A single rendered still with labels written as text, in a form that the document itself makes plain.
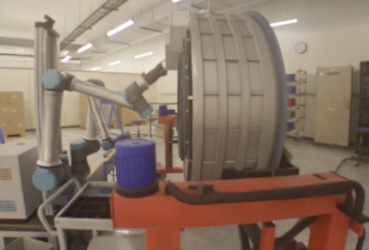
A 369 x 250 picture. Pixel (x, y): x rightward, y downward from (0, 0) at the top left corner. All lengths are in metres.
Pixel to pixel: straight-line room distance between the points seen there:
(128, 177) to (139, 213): 0.11
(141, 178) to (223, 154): 0.61
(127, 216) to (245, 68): 0.84
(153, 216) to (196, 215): 0.12
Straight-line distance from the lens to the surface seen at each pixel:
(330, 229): 0.87
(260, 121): 1.13
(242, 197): 0.55
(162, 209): 0.63
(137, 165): 0.58
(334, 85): 5.85
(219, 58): 1.11
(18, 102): 7.67
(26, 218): 1.95
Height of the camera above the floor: 1.24
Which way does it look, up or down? 4 degrees down
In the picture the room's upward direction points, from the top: straight up
